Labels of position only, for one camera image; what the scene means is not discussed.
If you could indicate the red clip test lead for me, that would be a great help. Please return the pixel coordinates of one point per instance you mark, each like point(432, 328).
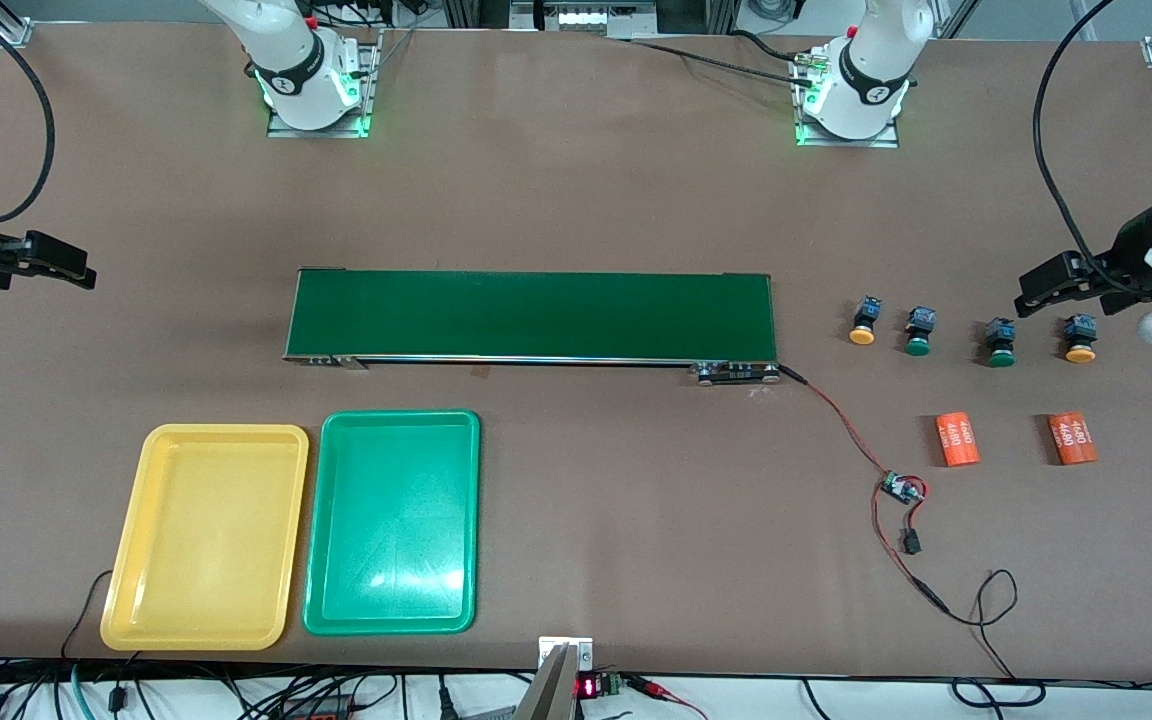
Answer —
point(651, 687)

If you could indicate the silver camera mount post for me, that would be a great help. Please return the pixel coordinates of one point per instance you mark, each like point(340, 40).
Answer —
point(556, 690)

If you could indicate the yellow plastic tray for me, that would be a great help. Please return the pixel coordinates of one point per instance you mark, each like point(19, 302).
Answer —
point(206, 540)

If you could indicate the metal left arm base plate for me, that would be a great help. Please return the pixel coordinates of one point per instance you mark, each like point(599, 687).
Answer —
point(836, 143)

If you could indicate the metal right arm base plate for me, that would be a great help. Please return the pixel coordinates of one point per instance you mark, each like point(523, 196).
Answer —
point(321, 133)

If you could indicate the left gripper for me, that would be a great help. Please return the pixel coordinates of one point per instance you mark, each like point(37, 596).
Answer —
point(1130, 252)

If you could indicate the green mushroom push button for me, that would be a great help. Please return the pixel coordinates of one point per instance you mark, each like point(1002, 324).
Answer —
point(918, 345)
point(1001, 355)

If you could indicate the grey control box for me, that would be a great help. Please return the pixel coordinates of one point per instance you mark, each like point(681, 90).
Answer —
point(586, 18)

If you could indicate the small green circuit board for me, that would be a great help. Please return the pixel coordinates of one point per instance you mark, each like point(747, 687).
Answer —
point(901, 488)

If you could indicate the red digit display module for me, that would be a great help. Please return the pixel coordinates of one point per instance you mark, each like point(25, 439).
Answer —
point(588, 687)

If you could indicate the orange cylindrical battery cell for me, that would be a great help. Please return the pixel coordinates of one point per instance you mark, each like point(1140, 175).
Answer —
point(1073, 440)
point(957, 440)

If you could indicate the yellow mushroom push button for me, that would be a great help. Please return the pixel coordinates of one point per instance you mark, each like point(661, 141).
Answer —
point(1080, 352)
point(864, 334)

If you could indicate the green plastic tray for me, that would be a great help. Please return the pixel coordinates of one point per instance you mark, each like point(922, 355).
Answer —
point(391, 520)

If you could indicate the green conveyor belt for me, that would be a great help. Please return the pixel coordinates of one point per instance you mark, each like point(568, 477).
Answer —
point(536, 315)

